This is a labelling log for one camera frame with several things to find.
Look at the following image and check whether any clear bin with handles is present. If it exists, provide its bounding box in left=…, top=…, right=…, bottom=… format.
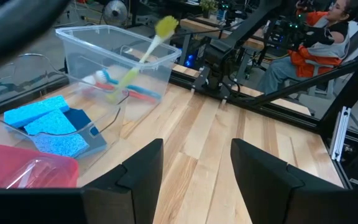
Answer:
left=0, top=52, right=130, bottom=187

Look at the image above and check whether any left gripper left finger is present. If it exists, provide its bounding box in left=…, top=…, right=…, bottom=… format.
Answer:
left=82, top=138, right=165, bottom=224

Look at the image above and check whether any yellow-green dish brush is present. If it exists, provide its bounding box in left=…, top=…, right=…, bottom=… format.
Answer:
left=106, top=15, right=180, bottom=103

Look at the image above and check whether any person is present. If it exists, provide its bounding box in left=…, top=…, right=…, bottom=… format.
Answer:
left=257, top=0, right=358, bottom=96

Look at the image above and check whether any clear plastic tub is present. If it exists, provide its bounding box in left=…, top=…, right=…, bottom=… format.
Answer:
left=55, top=24, right=182, bottom=122

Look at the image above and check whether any black teleoperation rig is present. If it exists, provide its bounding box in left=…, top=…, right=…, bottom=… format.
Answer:
left=268, top=15, right=335, bottom=54

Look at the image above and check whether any round floor fan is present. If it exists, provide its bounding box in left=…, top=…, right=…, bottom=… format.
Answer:
left=102, top=0, right=129, bottom=26

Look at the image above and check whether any small potted plant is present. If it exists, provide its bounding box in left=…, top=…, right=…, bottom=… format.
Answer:
left=198, top=0, right=219, bottom=19

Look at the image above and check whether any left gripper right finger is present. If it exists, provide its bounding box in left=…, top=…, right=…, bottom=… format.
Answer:
left=230, top=138, right=347, bottom=224

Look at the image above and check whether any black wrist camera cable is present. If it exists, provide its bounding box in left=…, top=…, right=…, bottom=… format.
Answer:
left=0, top=0, right=71, bottom=74

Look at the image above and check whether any wooden background table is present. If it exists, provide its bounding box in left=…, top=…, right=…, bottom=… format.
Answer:
left=180, top=16, right=291, bottom=52

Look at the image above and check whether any silver aluminium extrusion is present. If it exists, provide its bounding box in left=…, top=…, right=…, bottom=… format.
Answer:
left=329, top=105, right=353, bottom=163

